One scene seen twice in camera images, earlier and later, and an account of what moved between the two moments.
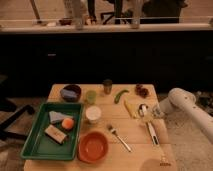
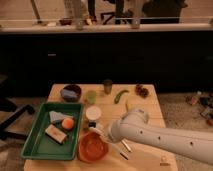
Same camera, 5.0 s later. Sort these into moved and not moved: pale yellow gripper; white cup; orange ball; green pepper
Moved: pale yellow gripper
Not moved: orange ball; white cup; green pepper
